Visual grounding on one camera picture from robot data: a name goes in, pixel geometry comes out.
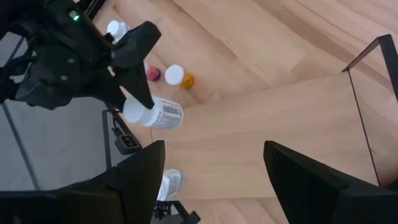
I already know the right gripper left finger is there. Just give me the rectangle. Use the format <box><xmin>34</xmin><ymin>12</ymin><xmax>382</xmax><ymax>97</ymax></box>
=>
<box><xmin>107</xmin><ymin>140</ymin><xmax>166</xmax><ymax>224</ymax></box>

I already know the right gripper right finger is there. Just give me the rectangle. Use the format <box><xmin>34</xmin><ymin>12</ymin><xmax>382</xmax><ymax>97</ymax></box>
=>
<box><xmin>264</xmin><ymin>141</ymin><xmax>348</xmax><ymax>224</ymax></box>

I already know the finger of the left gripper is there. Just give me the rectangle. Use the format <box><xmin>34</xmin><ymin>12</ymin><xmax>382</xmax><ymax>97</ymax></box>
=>
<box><xmin>114</xmin><ymin>65</ymin><xmax>155</xmax><ymax>110</ymax></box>
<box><xmin>111</xmin><ymin>21</ymin><xmax>162</xmax><ymax>68</ymax></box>

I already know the pink bottle white cap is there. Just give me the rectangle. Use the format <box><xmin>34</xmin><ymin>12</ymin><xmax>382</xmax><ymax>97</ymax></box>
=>
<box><xmin>143</xmin><ymin>62</ymin><xmax>162</xmax><ymax>82</ymax></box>

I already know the white bottle green label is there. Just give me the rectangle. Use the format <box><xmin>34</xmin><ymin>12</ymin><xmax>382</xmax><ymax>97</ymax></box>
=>
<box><xmin>106</xmin><ymin>19</ymin><xmax>131</xmax><ymax>45</ymax></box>

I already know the amber bottle white cap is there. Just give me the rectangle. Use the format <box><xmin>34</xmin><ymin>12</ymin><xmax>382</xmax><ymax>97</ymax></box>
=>
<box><xmin>164</xmin><ymin>64</ymin><xmax>196</xmax><ymax>90</ymax></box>

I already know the white bottle yellow label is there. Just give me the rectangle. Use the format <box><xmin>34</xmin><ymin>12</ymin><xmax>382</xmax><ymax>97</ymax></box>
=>
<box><xmin>123</xmin><ymin>95</ymin><xmax>185</xmax><ymax>130</ymax></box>

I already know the black metal shelf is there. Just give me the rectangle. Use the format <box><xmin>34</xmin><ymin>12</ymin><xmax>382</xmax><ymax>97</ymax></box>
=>
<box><xmin>152</xmin><ymin>33</ymin><xmax>398</xmax><ymax>224</ymax></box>

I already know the small white blue bottle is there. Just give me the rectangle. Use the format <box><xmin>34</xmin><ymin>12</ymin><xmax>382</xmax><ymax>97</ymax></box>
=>
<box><xmin>157</xmin><ymin>169</ymin><xmax>184</xmax><ymax>202</ymax></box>

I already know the small black table camera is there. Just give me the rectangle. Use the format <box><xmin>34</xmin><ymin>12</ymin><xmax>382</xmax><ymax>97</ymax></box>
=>
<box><xmin>114</xmin><ymin>133</ymin><xmax>140</xmax><ymax>156</ymax></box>

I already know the black table edge rail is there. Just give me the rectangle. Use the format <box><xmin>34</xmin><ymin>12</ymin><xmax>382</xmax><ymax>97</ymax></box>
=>
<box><xmin>101</xmin><ymin>108</ymin><xmax>113</xmax><ymax>169</ymax></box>

